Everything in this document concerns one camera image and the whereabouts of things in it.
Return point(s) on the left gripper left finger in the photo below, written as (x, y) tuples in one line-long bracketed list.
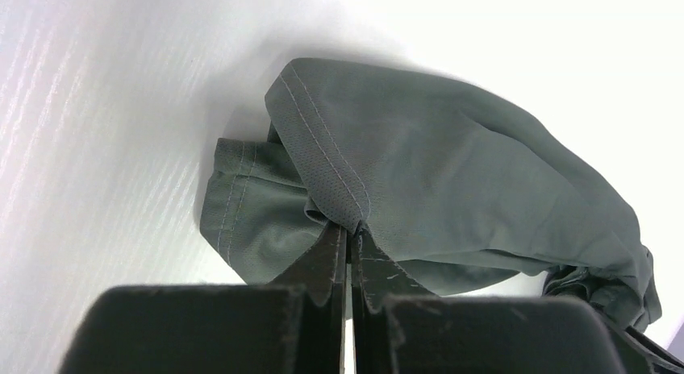
[(293, 324)]

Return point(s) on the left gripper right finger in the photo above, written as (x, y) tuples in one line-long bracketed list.
[(400, 327)]

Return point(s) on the grey t-shirt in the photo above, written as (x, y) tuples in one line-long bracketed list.
[(461, 187)]

